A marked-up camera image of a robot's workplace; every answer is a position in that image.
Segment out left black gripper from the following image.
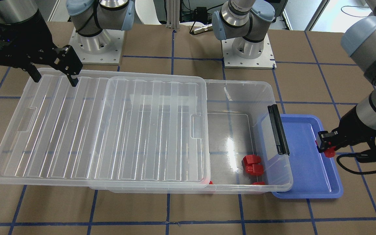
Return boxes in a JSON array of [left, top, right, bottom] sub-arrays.
[[316, 108, 376, 163]]

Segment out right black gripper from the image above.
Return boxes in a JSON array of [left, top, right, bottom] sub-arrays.
[[0, 10, 83, 87]]

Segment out clear plastic box lid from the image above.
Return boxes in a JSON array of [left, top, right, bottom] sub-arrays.
[[0, 68, 211, 191]]

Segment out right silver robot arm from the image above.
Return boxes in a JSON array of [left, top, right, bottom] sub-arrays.
[[0, 0, 135, 87]]

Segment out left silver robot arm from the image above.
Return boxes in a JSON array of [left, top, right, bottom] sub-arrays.
[[212, 0, 376, 163]]

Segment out black box latch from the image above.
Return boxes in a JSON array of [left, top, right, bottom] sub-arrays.
[[267, 104, 290, 156]]

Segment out clear plastic storage box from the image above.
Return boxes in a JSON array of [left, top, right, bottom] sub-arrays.
[[109, 79, 293, 195]]

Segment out blue plastic tray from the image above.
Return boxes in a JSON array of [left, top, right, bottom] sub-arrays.
[[273, 114, 343, 199]]

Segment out white chair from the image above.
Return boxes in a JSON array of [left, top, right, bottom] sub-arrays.
[[134, 0, 161, 25]]

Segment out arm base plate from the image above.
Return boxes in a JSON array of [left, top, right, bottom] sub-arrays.
[[69, 29, 126, 65], [221, 34, 277, 70]]

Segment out aluminium frame post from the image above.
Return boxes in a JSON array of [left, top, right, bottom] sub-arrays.
[[165, 0, 181, 31]]

